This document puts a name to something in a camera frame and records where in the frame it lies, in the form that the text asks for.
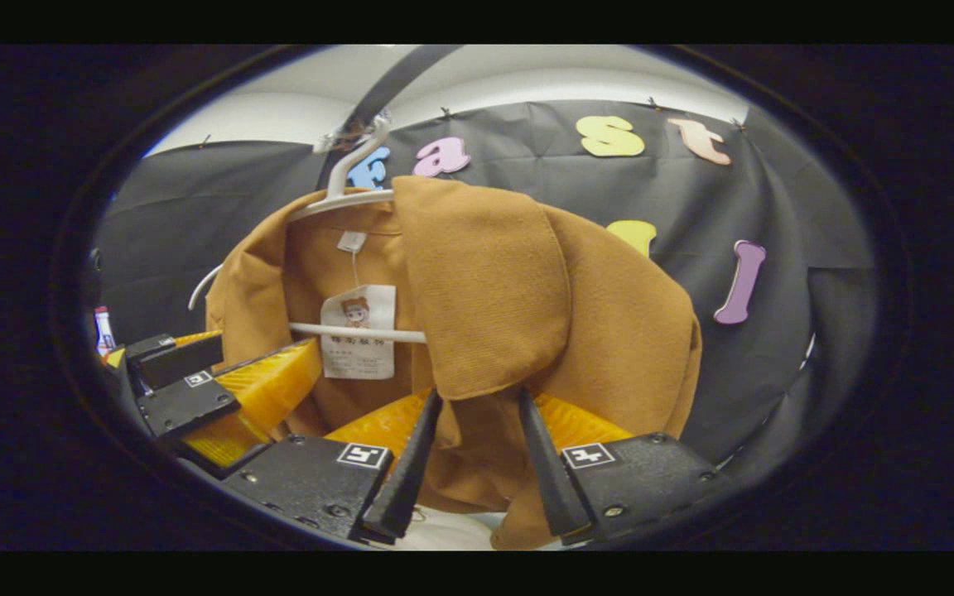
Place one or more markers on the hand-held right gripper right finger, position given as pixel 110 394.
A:
pixel 551 472

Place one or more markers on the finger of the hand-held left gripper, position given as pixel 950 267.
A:
pixel 179 360
pixel 187 401

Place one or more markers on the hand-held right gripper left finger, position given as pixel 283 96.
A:
pixel 402 472

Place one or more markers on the brown jacket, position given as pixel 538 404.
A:
pixel 485 273

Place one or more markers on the white clothes hanger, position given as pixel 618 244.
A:
pixel 353 199

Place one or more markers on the black clothes rail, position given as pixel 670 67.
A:
pixel 394 79

